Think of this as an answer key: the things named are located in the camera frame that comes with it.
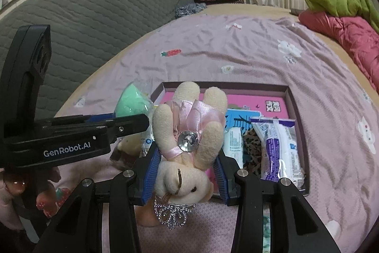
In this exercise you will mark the shallow dark cardboard box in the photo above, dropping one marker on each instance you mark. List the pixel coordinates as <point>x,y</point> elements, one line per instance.
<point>282,91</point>

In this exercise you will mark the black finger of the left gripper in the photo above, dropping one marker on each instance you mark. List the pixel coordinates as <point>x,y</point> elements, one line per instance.
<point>58,141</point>

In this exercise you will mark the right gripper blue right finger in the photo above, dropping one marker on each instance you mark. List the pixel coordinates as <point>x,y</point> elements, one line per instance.
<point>221,180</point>

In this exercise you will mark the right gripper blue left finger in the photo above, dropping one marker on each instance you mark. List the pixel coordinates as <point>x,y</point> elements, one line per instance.
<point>150,175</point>

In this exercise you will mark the cream plush with purple hat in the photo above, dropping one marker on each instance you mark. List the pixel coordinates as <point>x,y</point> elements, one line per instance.
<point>131,145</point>

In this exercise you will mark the pink quilted comforter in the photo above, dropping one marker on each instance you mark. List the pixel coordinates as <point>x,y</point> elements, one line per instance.
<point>354,34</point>

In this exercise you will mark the person's hand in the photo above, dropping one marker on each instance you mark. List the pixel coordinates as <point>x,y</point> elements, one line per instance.
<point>13,185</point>

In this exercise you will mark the blue patterned cloth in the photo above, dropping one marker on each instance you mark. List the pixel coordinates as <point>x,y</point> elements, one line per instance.
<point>189,9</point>

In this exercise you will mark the green fleece blanket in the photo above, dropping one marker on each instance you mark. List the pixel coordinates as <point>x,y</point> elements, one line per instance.
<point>347,8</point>

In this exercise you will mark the purple white wipes packet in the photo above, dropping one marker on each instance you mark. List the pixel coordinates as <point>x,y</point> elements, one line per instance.
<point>280,156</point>

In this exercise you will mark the small white tissue pack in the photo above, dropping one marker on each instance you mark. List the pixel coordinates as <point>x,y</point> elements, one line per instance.
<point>233,145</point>

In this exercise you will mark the pink patterned bed sheet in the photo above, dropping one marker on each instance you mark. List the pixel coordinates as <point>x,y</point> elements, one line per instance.
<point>333,107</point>

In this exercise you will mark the green floral tissue pack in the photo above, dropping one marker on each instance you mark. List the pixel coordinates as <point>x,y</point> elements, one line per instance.
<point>266,229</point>

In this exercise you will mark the green makeup sponge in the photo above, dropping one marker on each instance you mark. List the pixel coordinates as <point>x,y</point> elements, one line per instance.
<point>132,102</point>

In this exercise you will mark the beige bunny plush pink dress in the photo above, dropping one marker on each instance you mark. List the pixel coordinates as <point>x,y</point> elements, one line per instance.
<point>189,133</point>

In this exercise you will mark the grey quilted sofa cover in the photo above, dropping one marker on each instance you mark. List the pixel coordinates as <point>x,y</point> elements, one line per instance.
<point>85,34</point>

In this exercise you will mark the leopard print scrunchie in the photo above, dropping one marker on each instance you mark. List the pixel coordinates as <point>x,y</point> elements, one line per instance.
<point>252,156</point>

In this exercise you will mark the pink children's book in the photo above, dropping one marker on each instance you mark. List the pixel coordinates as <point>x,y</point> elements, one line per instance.
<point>241,108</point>

